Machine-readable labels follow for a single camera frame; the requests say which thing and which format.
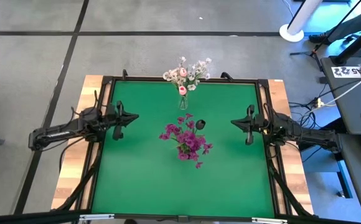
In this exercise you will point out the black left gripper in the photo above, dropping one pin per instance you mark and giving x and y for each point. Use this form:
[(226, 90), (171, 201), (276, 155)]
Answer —
[(118, 119)]

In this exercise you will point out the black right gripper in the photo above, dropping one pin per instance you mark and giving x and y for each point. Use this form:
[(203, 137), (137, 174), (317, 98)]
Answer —
[(251, 124)]

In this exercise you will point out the dark purple tulip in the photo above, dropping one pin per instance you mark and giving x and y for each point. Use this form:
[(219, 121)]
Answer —
[(200, 124)]

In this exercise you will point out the magenta flower bunch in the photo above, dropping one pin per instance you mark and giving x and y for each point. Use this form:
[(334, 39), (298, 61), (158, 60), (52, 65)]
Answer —
[(193, 146), (171, 128)]

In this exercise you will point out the white flower bunch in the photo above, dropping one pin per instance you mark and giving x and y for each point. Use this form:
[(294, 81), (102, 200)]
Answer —
[(192, 87), (171, 75)]

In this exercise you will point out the pink tulip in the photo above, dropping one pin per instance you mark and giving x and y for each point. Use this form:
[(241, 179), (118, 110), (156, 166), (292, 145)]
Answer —
[(183, 72), (183, 90)]

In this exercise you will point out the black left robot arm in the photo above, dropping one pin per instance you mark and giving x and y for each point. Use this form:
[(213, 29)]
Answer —
[(59, 134)]

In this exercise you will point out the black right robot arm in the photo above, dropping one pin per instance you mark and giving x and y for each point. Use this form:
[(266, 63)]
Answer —
[(308, 137)]

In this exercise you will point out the clear glass vase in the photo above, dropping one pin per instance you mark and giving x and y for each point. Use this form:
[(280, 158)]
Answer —
[(183, 104)]

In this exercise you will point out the grey desk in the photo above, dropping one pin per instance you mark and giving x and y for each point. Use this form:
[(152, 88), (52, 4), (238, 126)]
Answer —
[(354, 186), (348, 112)]

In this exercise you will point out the blue desk leg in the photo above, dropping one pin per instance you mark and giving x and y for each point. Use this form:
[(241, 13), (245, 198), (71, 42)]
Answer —
[(340, 174)]

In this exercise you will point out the white paper label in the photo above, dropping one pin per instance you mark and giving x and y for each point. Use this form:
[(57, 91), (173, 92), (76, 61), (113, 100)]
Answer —
[(347, 71)]

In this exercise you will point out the white standing pole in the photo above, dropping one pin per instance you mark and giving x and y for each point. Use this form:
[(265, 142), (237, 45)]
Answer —
[(302, 18)]

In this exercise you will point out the black desk support beam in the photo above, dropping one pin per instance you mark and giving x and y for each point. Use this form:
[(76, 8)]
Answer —
[(354, 46)]

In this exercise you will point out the person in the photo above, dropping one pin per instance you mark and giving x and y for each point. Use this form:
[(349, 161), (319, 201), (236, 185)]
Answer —
[(348, 25)]

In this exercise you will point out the silver frame bar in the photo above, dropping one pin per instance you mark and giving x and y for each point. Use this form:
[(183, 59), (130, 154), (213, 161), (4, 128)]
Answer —
[(96, 217), (269, 220)]

